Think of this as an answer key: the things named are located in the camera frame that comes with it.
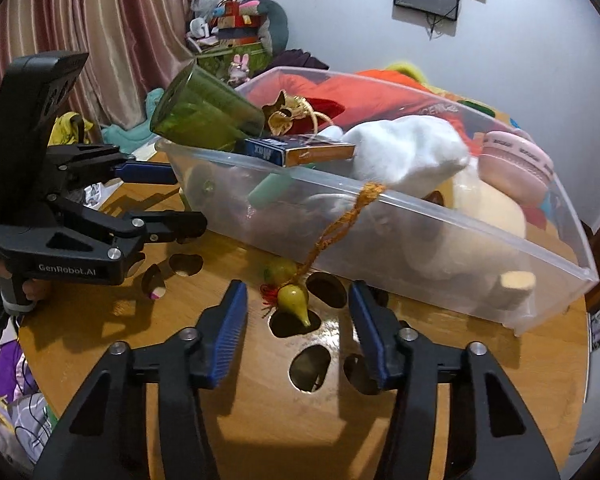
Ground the green glass jar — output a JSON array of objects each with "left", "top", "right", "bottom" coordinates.
[{"left": 149, "top": 62, "right": 264, "bottom": 152}]

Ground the blue and orange card box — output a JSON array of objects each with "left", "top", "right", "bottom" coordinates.
[{"left": 238, "top": 134, "right": 355, "bottom": 168}]

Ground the person's left hand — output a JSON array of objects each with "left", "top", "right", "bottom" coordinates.
[{"left": 0, "top": 256, "right": 52, "bottom": 307}]

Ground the cream plush toy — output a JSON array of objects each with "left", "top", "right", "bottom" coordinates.
[{"left": 401, "top": 166, "right": 536, "bottom": 312}]

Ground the pink striped curtain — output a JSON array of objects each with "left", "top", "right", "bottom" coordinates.
[{"left": 0, "top": 0, "right": 192, "bottom": 129}]

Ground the mint green tube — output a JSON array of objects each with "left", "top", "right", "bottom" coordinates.
[{"left": 247, "top": 174, "right": 294, "bottom": 209}]

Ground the clear plastic storage bin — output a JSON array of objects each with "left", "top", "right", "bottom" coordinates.
[{"left": 157, "top": 93, "right": 598, "bottom": 333}]

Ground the pink rabbit doll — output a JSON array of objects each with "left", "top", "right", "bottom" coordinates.
[{"left": 227, "top": 53, "right": 250, "bottom": 88}]

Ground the green storage box with toys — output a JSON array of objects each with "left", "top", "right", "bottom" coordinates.
[{"left": 194, "top": 42, "right": 272, "bottom": 82}]

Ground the gold fabric pouch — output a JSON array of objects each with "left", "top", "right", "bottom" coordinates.
[{"left": 262, "top": 90, "right": 313, "bottom": 136}]

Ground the pink round case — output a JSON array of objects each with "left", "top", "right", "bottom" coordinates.
[{"left": 478, "top": 131, "right": 554, "bottom": 207}]

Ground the white cloth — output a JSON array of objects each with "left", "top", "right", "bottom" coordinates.
[{"left": 322, "top": 115, "right": 471, "bottom": 198}]

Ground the dark purple clothing heap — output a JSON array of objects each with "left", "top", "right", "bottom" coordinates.
[{"left": 271, "top": 49, "right": 329, "bottom": 70}]

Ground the grey plush cushion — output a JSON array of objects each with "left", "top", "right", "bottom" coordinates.
[{"left": 239, "top": 0, "right": 289, "bottom": 56}]

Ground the orange puffer jacket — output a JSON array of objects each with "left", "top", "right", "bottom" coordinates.
[{"left": 244, "top": 67, "right": 466, "bottom": 134}]

